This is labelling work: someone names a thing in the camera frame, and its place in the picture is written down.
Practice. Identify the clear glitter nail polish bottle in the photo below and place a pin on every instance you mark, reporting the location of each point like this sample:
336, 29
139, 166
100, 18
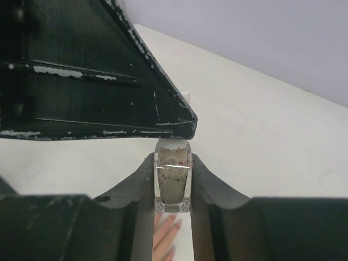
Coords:
172, 166

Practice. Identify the mannequin hand with long nails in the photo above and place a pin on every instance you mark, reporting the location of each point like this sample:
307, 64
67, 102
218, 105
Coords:
165, 232

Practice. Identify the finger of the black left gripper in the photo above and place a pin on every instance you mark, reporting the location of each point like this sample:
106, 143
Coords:
79, 70

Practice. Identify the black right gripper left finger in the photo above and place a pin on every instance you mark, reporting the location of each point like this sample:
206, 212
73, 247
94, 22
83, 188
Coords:
116, 225

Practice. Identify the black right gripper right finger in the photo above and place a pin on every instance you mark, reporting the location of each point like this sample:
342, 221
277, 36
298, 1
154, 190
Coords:
227, 225

